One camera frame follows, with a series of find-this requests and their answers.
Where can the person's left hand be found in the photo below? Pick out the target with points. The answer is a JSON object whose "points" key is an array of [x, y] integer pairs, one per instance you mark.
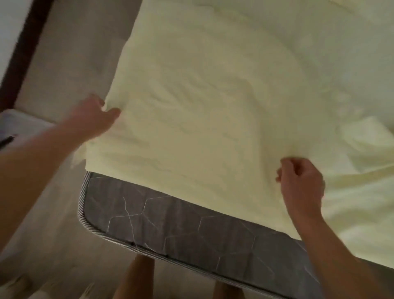
{"points": [[89, 120]]}

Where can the person's right hand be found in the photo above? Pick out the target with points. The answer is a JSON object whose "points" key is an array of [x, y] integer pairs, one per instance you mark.
{"points": [[303, 191]]}

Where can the pale yellow bed sheet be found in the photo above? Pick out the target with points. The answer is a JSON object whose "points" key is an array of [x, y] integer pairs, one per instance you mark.
{"points": [[215, 92]]}

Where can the person's right forearm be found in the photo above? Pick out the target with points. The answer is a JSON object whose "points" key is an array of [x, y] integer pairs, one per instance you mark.
{"points": [[338, 268]]}

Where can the person's left forearm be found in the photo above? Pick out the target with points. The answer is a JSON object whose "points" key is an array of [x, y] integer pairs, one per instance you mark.
{"points": [[27, 178]]}

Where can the dark grey mattress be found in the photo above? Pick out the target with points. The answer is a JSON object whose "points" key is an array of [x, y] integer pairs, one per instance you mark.
{"points": [[184, 228]]}

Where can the person's right leg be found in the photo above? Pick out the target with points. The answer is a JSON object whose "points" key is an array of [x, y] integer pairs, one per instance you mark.
{"points": [[227, 291]]}

